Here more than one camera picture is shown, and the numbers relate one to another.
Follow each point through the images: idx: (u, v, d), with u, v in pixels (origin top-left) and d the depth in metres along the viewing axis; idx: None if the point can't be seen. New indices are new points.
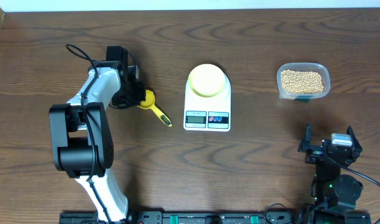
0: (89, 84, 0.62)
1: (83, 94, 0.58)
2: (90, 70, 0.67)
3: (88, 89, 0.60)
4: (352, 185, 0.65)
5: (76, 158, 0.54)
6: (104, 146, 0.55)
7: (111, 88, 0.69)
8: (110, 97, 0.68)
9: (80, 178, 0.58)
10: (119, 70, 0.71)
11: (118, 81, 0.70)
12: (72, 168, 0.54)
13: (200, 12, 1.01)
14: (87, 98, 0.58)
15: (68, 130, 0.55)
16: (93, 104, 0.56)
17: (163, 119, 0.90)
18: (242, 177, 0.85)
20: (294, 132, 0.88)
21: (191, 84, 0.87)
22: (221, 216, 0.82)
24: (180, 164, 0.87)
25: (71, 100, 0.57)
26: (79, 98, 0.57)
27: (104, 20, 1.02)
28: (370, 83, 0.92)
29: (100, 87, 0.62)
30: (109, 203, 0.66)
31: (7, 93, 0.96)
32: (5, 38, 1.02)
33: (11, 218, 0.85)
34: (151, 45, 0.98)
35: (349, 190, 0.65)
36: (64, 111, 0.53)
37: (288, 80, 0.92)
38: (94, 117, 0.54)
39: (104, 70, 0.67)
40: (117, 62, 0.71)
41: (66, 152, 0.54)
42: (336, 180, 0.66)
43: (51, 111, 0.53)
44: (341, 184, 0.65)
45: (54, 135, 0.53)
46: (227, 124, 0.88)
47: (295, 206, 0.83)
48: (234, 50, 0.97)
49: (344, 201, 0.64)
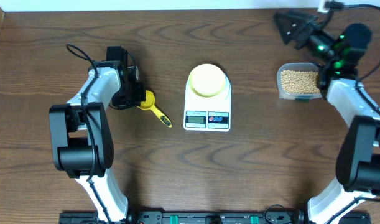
0: (89, 84, 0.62)
1: (83, 94, 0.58)
2: (90, 70, 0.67)
3: (89, 89, 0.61)
4: (363, 31, 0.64)
5: (76, 158, 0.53)
6: (104, 145, 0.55)
7: (112, 88, 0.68)
8: (110, 97, 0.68)
9: (80, 178, 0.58)
10: (119, 70, 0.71)
11: (118, 81, 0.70)
12: (72, 168, 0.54)
13: (200, 12, 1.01)
14: (87, 98, 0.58)
15: (68, 130, 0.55)
16: (93, 103, 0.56)
17: (163, 119, 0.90)
18: (243, 177, 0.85)
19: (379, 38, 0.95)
20: (294, 132, 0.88)
21: (191, 84, 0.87)
22: (221, 216, 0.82)
24: (180, 163, 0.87)
25: (71, 100, 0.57)
26: (79, 99, 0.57)
27: (104, 19, 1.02)
28: (370, 83, 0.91)
29: (100, 86, 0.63)
30: (109, 203, 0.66)
31: (7, 93, 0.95)
32: (4, 38, 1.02)
33: (10, 218, 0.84)
34: (151, 45, 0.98)
35: (362, 36, 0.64)
36: (64, 111, 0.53)
37: (288, 80, 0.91)
38: (94, 117, 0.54)
39: (104, 70, 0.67)
40: (117, 62, 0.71)
41: (66, 152, 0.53)
42: (348, 30, 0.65)
43: (51, 111, 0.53)
44: (354, 31, 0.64)
45: (54, 136, 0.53)
46: (227, 124, 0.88)
47: (295, 206, 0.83)
48: (234, 50, 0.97)
49: (359, 46, 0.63)
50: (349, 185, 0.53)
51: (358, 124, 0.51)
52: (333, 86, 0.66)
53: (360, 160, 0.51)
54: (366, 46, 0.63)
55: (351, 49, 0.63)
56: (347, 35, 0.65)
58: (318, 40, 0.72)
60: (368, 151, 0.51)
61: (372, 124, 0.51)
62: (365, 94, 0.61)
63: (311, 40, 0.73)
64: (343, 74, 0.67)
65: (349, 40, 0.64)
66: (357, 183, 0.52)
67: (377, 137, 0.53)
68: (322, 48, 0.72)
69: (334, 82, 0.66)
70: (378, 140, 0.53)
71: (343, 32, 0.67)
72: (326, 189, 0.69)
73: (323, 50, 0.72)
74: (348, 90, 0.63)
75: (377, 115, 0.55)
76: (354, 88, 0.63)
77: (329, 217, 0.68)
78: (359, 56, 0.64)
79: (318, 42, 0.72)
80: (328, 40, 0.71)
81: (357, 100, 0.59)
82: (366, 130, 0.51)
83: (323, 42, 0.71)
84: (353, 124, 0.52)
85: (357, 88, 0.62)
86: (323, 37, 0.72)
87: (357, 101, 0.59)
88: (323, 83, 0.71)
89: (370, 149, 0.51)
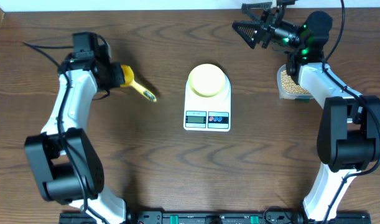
0: (63, 101, 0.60)
1: (58, 117, 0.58)
2: (61, 77, 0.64)
3: (63, 107, 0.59)
4: (324, 20, 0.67)
5: (65, 185, 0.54)
6: (91, 172, 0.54)
7: (88, 92, 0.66)
8: (88, 102, 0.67)
9: (73, 203, 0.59)
10: (93, 67, 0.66)
11: (94, 83, 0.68)
12: (61, 196, 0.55)
13: (200, 12, 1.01)
14: (63, 121, 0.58)
15: (50, 159, 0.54)
16: (70, 130, 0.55)
17: (147, 94, 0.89)
18: (243, 177, 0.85)
19: None
20: (293, 132, 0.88)
21: (191, 84, 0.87)
22: (221, 216, 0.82)
24: (180, 164, 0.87)
25: (47, 126, 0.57)
26: (55, 124, 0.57)
27: (104, 19, 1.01)
28: (370, 83, 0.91)
29: (74, 101, 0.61)
30: (106, 213, 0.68)
31: (7, 93, 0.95)
32: (4, 38, 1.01)
33: (10, 218, 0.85)
34: (151, 45, 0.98)
35: (323, 25, 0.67)
36: (42, 143, 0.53)
37: (288, 80, 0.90)
38: (76, 146, 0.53)
39: (76, 75, 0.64)
40: (91, 60, 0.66)
41: (53, 182, 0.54)
42: (309, 20, 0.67)
43: (27, 145, 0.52)
44: (316, 21, 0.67)
45: (37, 168, 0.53)
46: (227, 124, 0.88)
47: (295, 206, 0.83)
48: (234, 50, 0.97)
49: (319, 35, 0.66)
50: (333, 165, 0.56)
51: (330, 105, 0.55)
52: (301, 71, 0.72)
53: (336, 139, 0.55)
54: (326, 35, 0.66)
55: (315, 38, 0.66)
56: (310, 25, 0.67)
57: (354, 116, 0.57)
58: (283, 32, 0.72)
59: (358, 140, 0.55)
60: (342, 130, 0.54)
61: (343, 104, 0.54)
62: (332, 76, 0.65)
63: (276, 34, 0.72)
64: (310, 59, 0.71)
65: (310, 30, 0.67)
66: (339, 160, 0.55)
67: (349, 114, 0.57)
68: (288, 39, 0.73)
69: (302, 68, 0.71)
70: (351, 117, 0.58)
71: (305, 23, 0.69)
72: (316, 178, 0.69)
73: (290, 40, 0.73)
74: (317, 73, 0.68)
75: (346, 94, 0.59)
76: (321, 71, 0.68)
77: (326, 210, 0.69)
78: (323, 45, 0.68)
79: (285, 35, 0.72)
80: (291, 31, 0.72)
81: (327, 82, 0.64)
82: (338, 110, 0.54)
83: (288, 33, 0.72)
84: (326, 106, 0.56)
85: (324, 69, 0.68)
86: (288, 28, 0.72)
87: (328, 83, 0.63)
88: (293, 68, 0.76)
89: (345, 127, 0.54)
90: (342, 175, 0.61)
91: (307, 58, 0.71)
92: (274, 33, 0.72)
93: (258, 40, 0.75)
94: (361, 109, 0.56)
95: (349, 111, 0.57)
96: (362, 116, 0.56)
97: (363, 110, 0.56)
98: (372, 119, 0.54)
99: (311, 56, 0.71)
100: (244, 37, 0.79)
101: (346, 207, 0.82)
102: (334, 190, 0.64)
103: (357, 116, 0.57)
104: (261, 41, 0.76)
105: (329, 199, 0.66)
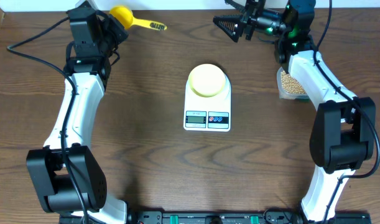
0: (68, 112, 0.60)
1: (62, 130, 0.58)
2: (66, 84, 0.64)
3: (67, 120, 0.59)
4: None
5: (66, 199, 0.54)
6: (93, 190, 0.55)
7: (95, 99, 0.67)
8: (95, 109, 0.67)
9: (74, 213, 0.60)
10: (101, 70, 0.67)
11: (101, 89, 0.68)
12: (62, 209, 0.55)
13: (199, 13, 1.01)
14: (67, 134, 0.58)
15: (52, 172, 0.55)
16: (74, 147, 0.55)
17: (155, 25, 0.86)
18: (243, 177, 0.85)
19: (379, 38, 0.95)
20: (293, 132, 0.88)
21: (192, 84, 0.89)
22: (221, 216, 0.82)
24: (180, 164, 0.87)
25: (50, 139, 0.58)
26: (58, 137, 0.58)
27: None
28: (370, 83, 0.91)
29: (80, 112, 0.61)
30: (106, 219, 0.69)
31: (7, 93, 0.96)
32: (4, 38, 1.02)
33: (10, 218, 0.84)
34: (151, 45, 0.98)
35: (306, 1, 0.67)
36: (45, 158, 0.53)
37: (288, 80, 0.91)
38: (78, 163, 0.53)
39: (81, 82, 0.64)
40: (99, 60, 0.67)
41: (55, 195, 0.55)
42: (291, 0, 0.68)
43: (30, 158, 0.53)
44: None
45: (38, 182, 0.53)
46: (227, 124, 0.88)
47: (295, 206, 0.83)
48: (234, 50, 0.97)
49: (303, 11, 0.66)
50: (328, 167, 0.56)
51: (324, 112, 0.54)
52: (292, 62, 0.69)
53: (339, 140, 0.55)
54: (310, 11, 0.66)
55: (301, 17, 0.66)
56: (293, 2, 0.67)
57: (347, 117, 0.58)
58: (265, 21, 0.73)
59: (360, 153, 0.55)
60: (337, 135, 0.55)
61: (336, 108, 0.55)
62: (324, 70, 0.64)
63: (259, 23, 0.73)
64: (299, 44, 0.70)
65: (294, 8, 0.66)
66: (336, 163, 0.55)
67: (342, 115, 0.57)
68: (272, 28, 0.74)
69: (292, 58, 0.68)
70: (344, 117, 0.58)
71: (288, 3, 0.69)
72: (313, 178, 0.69)
73: (273, 29, 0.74)
74: (308, 66, 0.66)
75: (340, 96, 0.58)
76: (313, 63, 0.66)
77: (324, 210, 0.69)
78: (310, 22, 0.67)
79: (267, 23, 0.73)
80: (274, 18, 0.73)
81: (321, 78, 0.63)
82: (333, 116, 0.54)
83: (270, 21, 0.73)
84: (319, 112, 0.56)
85: (316, 61, 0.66)
86: (270, 16, 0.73)
87: (321, 78, 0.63)
88: (282, 56, 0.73)
89: (339, 129, 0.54)
90: (338, 175, 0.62)
91: (296, 43, 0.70)
92: (257, 23, 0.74)
93: (241, 32, 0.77)
94: (354, 109, 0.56)
95: (342, 112, 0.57)
96: (356, 116, 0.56)
97: (356, 111, 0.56)
98: (366, 121, 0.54)
99: (299, 40, 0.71)
100: (227, 31, 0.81)
101: (346, 207, 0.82)
102: (331, 190, 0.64)
103: (350, 116, 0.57)
104: (244, 32, 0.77)
105: (327, 200, 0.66)
